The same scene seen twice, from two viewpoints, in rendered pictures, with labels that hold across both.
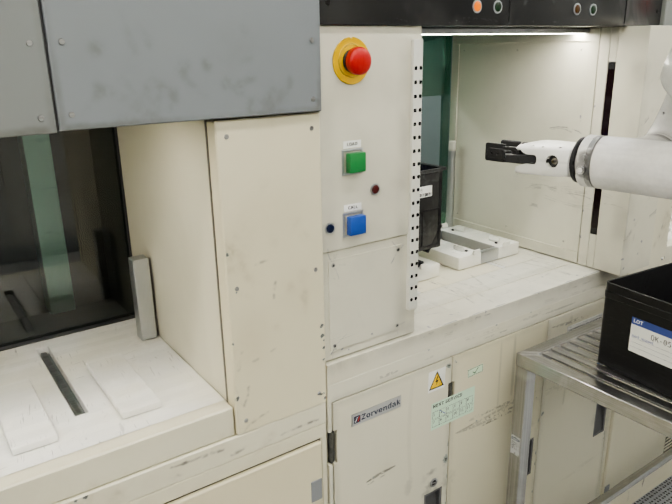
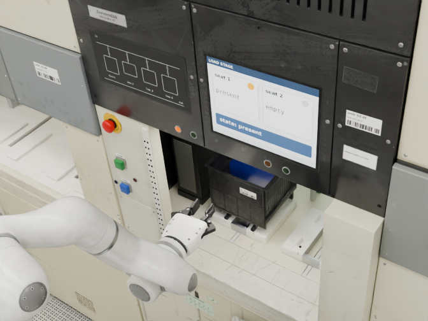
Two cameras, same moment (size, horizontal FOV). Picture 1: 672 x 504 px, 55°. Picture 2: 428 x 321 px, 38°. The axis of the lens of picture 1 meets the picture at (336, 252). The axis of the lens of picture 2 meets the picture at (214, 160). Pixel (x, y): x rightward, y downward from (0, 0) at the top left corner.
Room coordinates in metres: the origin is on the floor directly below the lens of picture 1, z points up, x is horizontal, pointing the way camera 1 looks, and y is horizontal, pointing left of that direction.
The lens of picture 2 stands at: (0.85, -1.48, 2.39)
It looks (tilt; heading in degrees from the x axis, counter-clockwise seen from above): 40 degrees down; 73
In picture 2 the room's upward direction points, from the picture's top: 5 degrees counter-clockwise
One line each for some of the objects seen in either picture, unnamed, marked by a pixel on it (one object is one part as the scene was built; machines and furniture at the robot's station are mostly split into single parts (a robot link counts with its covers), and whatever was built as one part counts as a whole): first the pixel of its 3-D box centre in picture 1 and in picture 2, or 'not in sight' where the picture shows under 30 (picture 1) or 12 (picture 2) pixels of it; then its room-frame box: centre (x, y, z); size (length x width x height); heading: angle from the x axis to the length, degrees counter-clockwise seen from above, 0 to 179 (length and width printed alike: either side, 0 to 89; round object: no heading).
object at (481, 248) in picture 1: (458, 243); (325, 240); (1.54, -0.31, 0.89); 0.22 x 0.21 x 0.04; 35
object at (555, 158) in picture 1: (557, 157); (183, 235); (1.07, -0.38, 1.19); 0.11 x 0.10 x 0.07; 42
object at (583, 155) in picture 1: (592, 161); (170, 251); (1.02, -0.42, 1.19); 0.09 x 0.03 x 0.08; 132
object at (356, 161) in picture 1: (354, 162); (120, 164); (0.98, -0.03, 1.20); 0.03 x 0.02 x 0.03; 125
